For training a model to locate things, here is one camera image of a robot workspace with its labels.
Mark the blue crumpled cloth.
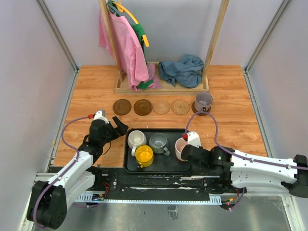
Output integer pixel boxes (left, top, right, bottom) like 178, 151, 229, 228
158, 54, 204, 89

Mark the purple glass mug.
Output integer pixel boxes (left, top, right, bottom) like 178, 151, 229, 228
194, 92, 213, 112

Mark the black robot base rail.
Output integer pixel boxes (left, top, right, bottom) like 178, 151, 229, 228
47, 167, 256, 200

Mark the yellow clothes hanger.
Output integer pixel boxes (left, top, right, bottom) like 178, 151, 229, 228
114, 1, 150, 47

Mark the pink mug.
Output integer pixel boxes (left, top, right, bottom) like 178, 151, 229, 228
175, 138, 187, 162

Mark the brown wooden coaster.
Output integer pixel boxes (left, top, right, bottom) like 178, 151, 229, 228
191, 102, 211, 116
134, 99, 153, 116
113, 99, 131, 116

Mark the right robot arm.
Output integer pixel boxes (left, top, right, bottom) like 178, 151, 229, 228
181, 144, 308, 198

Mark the green garment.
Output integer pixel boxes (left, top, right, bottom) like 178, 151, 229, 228
107, 0, 155, 90

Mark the black plastic tray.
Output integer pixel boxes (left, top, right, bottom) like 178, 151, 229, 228
123, 128, 191, 174

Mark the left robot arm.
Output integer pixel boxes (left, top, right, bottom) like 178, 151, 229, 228
26, 112, 128, 230

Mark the wooden clothes rack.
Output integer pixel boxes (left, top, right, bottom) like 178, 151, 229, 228
99, 0, 229, 95

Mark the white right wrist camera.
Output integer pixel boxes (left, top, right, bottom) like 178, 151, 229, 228
187, 131, 202, 148

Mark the grey mug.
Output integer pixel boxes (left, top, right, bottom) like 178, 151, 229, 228
149, 133, 170, 156

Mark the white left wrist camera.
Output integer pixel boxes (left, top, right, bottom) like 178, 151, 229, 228
93, 109, 109, 124

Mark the pink shirt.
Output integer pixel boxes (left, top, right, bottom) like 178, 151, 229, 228
109, 5, 161, 90

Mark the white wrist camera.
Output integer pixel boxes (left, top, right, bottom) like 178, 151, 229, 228
93, 109, 109, 124
187, 131, 202, 148

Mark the white speckled mug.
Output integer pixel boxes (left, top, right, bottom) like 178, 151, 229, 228
128, 130, 147, 157

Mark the yellow mug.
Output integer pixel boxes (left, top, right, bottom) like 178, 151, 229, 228
135, 145, 154, 169

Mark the woven rattan coaster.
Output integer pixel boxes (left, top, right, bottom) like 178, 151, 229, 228
153, 100, 170, 115
171, 99, 190, 115

